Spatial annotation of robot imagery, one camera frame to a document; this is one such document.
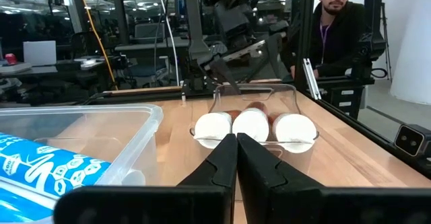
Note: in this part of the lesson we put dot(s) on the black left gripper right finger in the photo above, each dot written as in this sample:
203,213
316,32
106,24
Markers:
303,204

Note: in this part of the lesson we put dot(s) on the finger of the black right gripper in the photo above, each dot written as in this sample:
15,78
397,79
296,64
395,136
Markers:
224,72
275,56

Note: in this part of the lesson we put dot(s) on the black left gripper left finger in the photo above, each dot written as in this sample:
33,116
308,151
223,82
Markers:
168,204

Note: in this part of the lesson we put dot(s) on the blue silicone tube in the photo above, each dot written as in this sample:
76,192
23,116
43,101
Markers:
20,207
50,170

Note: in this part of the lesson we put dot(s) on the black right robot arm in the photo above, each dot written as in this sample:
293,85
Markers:
193,22

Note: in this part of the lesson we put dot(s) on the silver aluminium bar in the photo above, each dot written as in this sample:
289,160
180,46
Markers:
311,79

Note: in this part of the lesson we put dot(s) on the white peg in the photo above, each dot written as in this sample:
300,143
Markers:
183,98

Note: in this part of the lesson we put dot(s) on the person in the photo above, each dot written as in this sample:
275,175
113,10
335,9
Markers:
336,42

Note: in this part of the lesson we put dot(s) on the black drawer cabinet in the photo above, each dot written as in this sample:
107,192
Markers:
333,98

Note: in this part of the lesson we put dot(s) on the grey office desk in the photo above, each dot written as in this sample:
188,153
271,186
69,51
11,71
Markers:
144,46

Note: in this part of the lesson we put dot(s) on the grey office chair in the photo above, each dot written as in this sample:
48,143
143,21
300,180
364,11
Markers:
149,34

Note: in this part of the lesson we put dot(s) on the black tripod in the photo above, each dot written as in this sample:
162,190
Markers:
388,49

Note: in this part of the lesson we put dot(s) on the black pillar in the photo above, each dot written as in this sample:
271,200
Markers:
120,15

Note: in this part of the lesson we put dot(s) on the translucent plastic storage bin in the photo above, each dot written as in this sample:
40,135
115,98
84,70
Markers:
84,108

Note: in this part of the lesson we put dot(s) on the dark office desk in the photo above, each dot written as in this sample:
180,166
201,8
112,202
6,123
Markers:
43,71

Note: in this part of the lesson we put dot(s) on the white laptop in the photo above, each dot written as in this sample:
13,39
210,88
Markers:
40,54

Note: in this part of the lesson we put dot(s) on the red can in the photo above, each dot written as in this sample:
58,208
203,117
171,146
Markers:
11,59

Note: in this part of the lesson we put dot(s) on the black frame post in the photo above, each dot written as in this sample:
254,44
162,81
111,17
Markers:
303,15

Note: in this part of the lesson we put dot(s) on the black table edge rail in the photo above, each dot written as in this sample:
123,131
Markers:
354,128
141,97

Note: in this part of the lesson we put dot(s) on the black depth camera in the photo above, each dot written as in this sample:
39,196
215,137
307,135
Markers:
409,140

